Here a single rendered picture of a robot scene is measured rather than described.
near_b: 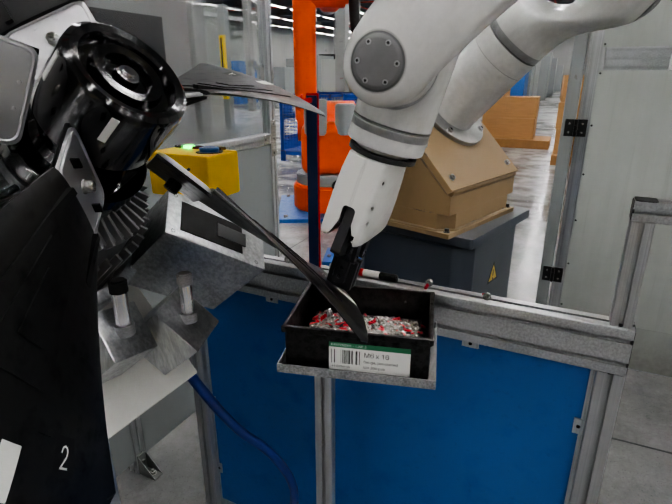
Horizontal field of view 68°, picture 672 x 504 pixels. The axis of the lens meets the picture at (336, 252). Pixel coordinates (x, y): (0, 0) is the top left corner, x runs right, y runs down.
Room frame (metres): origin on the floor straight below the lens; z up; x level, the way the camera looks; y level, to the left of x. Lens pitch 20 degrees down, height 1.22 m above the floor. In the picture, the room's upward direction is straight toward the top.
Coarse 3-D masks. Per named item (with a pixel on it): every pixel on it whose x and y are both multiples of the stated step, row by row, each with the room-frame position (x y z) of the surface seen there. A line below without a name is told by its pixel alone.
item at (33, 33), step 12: (60, 12) 0.56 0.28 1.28; (72, 12) 0.56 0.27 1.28; (84, 12) 0.57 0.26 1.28; (36, 24) 0.56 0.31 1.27; (48, 24) 0.56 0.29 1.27; (60, 24) 0.56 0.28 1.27; (12, 36) 0.55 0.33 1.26; (24, 36) 0.55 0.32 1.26; (36, 36) 0.55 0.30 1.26; (48, 48) 0.54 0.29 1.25; (36, 72) 0.53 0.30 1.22
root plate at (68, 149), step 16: (64, 144) 0.41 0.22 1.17; (80, 144) 0.44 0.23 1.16; (64, 160) 0.40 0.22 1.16; (80, 160) 0.44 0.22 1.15; (64, 176) 0.40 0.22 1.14; (80, 176) 0.43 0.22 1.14; (96, 176) 0.47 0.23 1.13; (80, 192) 0.42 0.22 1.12; (96, 192) 0.46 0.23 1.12; (96, 224) 0.45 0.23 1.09
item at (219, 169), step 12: (180, 156) 1.00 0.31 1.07; (192, 156) 0.99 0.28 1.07; (204, 156) 0.98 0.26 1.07; (216, 156) 1.00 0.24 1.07; (228, 156) 1.03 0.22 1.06; (192, 168) 0.99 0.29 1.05; (204, 168) 0.97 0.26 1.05; (216, 168) 0.99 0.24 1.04; (228, 168) 1.03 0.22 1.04; (156, 180) 1.03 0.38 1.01; (204, 180) 0.98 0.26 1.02; (216, 180) 0.99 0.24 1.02; (228, 180) 1.02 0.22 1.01; (156, 192) 1.04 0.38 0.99; (228, 192) 1.02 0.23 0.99
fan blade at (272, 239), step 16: (224, 208) 0.53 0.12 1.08; (240, 208) 0.51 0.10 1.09; (240, 224) 0.57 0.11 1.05; (256, 224) 0.49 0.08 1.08; (272, 240) 0.48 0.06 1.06; (288, 256) 0.47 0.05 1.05; (304, 272) 0.47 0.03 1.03; (320, 272) 0.59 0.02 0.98; (320, 288) 0.47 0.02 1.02; (336, 288) 0.56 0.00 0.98; (336, 304) 0.46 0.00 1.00; (352, 304) 0.54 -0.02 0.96; (352, 320) 0.47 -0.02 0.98
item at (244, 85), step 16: (208, 64) 0.86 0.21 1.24; (192, 80) 0.73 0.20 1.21; (208, 80) 0.74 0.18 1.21; (224, 80) 0.75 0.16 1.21; (240, 80) 0.77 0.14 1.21; (256, 80) 0.82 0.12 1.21; (240, 96) 0.64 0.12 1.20; (256, 96) 0.67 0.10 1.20; (272, 96) 0.71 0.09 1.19; (288, 96) 0.77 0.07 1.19; (320, 112) 0.77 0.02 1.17
